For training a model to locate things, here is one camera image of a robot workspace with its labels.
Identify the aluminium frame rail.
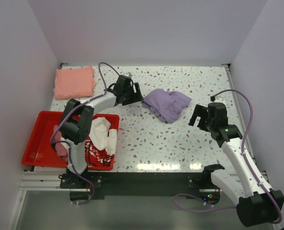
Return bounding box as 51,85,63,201
19,172,63,191

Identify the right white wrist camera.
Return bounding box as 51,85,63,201
210,96,227,105

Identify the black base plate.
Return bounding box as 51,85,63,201
58,172,218,201

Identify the dusty pink t shirt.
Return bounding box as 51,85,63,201
54,131,68,162

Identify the white and red t shirt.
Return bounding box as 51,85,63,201
85,114,119,171

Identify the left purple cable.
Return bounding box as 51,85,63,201
50,62,122,206

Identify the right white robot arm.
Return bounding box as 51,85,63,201
189,102,284,227

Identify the purple t shirt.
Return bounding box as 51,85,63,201
142,89,192,124

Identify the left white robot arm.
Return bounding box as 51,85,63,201
50,75,143,188

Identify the folded salmon pink t shirt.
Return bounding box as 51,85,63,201
53,66,96,100

